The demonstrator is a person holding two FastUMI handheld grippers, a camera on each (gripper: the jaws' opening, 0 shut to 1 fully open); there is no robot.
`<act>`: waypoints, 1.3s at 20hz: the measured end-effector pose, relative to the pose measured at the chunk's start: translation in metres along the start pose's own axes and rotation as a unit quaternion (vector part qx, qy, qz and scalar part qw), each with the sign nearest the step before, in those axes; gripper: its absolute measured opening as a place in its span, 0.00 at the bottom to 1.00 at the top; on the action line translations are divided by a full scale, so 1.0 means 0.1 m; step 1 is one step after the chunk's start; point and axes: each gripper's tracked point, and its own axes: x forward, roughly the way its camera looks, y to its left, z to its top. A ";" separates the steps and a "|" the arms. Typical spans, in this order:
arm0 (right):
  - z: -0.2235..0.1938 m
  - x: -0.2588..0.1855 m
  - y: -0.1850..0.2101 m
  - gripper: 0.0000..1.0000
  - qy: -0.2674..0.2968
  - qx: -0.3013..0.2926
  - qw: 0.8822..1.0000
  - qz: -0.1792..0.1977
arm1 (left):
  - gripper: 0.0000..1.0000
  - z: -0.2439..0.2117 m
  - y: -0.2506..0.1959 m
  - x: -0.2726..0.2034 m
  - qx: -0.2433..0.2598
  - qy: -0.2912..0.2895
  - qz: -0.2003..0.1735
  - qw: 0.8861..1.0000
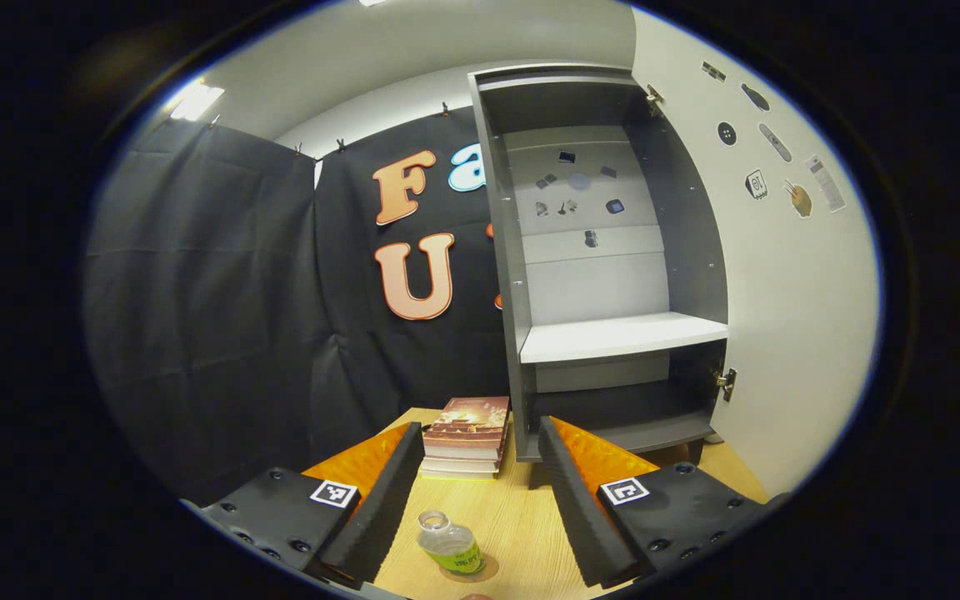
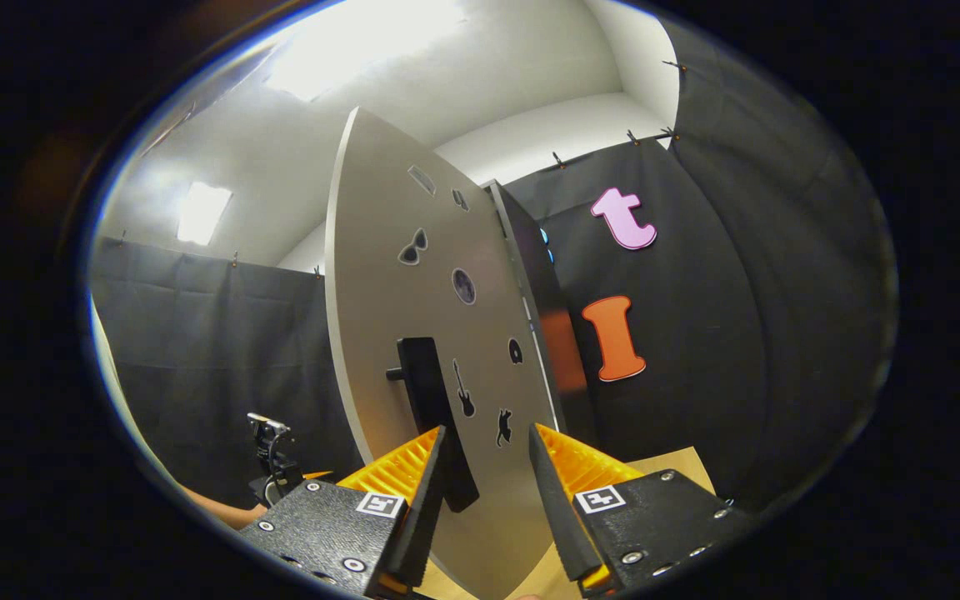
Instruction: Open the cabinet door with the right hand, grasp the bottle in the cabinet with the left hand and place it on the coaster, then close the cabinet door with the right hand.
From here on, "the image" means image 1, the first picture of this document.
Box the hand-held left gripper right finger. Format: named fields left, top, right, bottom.
left=537, top=415, right=785, bottom=588

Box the row of black cloth clips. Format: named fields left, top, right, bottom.
left=207, top=100, right=452, bottom=161

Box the beige cabinet door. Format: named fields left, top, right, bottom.
left=630, top=7, right=881, bottom=501

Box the black backdrop cloth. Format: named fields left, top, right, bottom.
left=84, top=104, right=523, bottom=505

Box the stack of books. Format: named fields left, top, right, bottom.
left=419, top=396, right=511, bottom=480

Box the green label clear bottle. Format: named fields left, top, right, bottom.
left=416, top=510, right=485, bottom=576

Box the narrow ceiling light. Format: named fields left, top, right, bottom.
left=167, top=79, right=227, bottom=123

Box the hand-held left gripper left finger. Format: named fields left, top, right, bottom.
left=184, top=421, right=427, bottom=588

